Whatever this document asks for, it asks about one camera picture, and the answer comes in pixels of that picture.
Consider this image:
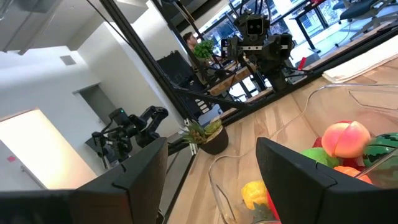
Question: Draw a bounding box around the white folded paper towel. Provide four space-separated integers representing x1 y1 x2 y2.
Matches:
322 39 398 84

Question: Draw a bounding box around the yellow toy bell pepper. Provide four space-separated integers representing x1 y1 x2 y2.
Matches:
241 180 269 211

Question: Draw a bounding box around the wooden workbench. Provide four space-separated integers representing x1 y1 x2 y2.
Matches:
207 63 259 96

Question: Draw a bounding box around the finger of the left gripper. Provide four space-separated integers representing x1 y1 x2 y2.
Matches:
220 37 239 60
269 32 294 62

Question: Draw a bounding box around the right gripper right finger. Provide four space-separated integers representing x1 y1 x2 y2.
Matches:
255 136 398 224

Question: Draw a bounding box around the orange toy fruit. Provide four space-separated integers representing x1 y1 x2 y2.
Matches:
334 166 374 185

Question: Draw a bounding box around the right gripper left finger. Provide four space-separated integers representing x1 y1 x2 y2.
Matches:
0 136 169 224

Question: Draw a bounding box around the pink toy peach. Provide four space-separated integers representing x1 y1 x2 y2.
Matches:
321 120 372 159

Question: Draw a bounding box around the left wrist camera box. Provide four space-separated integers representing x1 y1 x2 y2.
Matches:
244 16 266 37

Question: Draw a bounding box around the black cabinet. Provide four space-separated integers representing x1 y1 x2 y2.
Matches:
156 51 200 91

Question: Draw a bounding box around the potted artificial succulent plant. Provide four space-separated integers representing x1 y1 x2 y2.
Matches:
182 119 230 156

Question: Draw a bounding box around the green striped toy watermelon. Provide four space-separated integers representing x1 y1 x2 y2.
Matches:
362 133 398 169

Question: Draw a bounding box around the green background plant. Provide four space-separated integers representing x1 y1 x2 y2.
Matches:
192 39 216 60

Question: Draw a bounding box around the office chair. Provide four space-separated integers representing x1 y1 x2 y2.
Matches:
331 0 398 41

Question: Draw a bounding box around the clear plastic tupperware container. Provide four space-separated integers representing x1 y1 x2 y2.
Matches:
207 82 398 224

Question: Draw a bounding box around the light green toy pear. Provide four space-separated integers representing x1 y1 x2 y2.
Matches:
300 147 341 169

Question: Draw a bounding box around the person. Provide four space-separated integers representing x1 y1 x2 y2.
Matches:
182 30 218 86

